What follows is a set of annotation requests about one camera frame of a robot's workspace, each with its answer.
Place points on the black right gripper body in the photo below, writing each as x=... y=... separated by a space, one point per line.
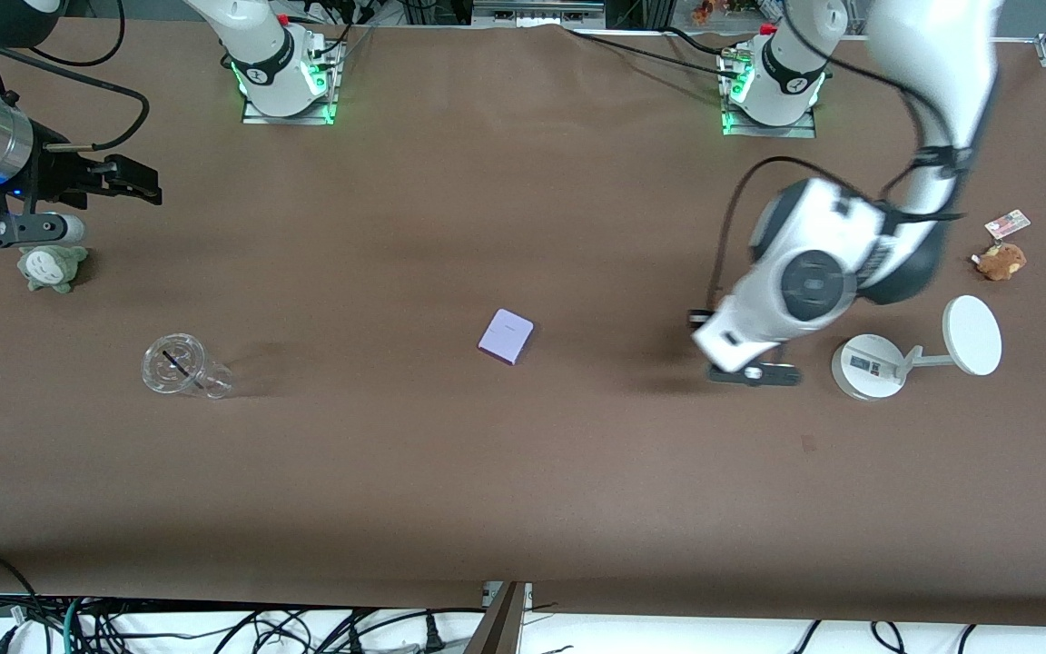
x=53 y=174

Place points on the lilac phone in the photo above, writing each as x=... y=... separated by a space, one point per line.
x=506 y=336

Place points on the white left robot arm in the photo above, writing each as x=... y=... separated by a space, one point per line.
x=814 y=272

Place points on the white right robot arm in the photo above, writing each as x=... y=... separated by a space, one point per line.
x=260 y=45

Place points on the grey totoro plush toy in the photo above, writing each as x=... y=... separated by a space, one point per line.
x=49 y=269

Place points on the clear plastic cup with lid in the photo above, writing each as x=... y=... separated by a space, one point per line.
x=173 y=365

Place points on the black straw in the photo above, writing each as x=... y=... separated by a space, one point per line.
x=180 y=366

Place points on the brown table cover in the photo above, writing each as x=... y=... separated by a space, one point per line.
x=487 y=472

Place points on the dark table support beam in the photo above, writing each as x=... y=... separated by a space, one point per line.
x=498 y=622

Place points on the white round-base stand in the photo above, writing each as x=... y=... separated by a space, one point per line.
x=868 y=368

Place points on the brown plush toy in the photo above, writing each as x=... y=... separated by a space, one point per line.
x=1001 y=262

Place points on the small printed card tag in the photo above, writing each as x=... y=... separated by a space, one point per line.
x=1007 y=222

